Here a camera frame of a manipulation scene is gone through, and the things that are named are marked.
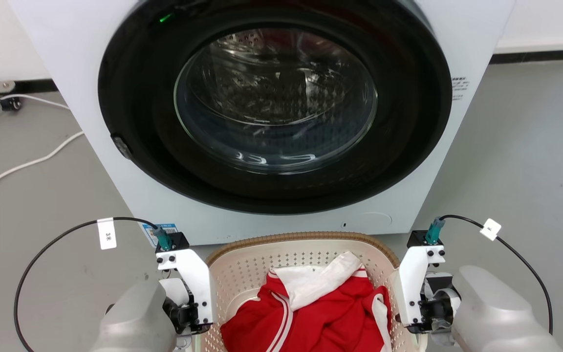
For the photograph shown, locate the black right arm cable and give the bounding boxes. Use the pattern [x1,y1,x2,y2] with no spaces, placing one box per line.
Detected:
[425,214,554,336]

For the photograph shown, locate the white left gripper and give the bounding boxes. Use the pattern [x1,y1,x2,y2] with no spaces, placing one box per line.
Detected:
[156,248,214,335]

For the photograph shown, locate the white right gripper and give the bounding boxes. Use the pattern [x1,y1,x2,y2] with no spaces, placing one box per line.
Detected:
[399,244,461,343]

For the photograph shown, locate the dark washer door handle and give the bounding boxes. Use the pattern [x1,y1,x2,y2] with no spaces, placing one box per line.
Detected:
[110,134,133,161]

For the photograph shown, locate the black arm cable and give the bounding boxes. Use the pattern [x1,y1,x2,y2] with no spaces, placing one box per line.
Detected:
[14,217,172,352]
[425,214,554,336]

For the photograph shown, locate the red jacket white stripes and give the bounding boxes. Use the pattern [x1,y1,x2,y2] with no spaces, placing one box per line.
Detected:
[219,266,392,352]

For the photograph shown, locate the white floor cable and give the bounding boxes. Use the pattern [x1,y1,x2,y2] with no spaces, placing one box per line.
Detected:
[0,93,71,135]
[0,130,85,197]

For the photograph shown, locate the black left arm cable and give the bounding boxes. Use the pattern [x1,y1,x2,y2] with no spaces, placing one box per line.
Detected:
[14,217,172,352]

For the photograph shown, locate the black round washer door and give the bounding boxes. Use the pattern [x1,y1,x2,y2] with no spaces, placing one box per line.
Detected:
[97,0,453,215]

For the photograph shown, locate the white front-load washing machine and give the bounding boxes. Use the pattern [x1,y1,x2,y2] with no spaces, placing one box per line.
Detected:
[8,0,517,246]

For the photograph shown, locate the beige perforated laundry basket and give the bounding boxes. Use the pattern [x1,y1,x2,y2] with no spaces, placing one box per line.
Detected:
[201,231,421,352]

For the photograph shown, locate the blue energy label sticker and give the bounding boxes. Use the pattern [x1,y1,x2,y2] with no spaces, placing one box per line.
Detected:
[140,223,179,248]

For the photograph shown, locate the white small cable tag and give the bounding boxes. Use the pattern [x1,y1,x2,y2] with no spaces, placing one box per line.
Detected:
[479,218,502,242]

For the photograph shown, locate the white tall cable tag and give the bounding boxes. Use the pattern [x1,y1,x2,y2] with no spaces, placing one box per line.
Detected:
[96,218,117,250]

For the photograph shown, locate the printed text label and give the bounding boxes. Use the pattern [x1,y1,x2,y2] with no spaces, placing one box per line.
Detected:
[451,76,471,101]

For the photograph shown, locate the white cloth garment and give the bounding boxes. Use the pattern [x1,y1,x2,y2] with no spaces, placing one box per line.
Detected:
[268,251,363,311]

